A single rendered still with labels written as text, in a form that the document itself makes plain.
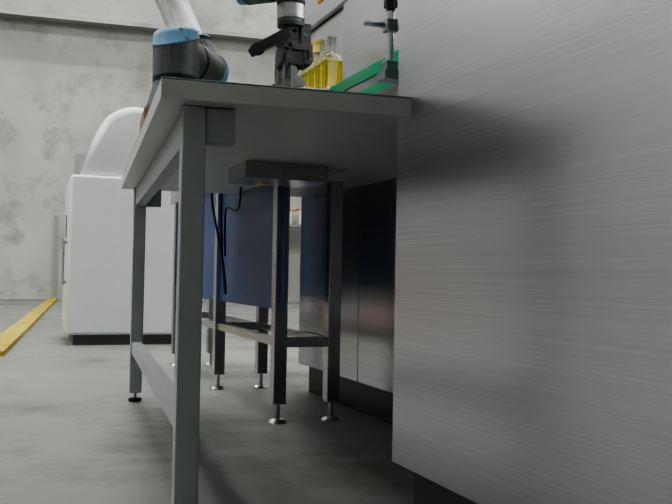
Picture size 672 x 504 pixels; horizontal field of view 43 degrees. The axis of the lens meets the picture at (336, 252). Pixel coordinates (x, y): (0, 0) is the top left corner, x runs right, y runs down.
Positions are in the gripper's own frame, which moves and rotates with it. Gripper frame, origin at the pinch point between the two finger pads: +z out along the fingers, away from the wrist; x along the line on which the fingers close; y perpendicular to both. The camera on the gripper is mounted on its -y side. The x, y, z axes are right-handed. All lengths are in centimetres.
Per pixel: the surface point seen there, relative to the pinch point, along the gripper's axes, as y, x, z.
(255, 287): 9, 52, 51
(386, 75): 6, -53, 5
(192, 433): -36, -69, 73
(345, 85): 18.2, 0.7, -5.1
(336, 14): 37, 58, -43
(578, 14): 0, -123, 13
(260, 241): 9, 47, 36
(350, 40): 34, 38, -29
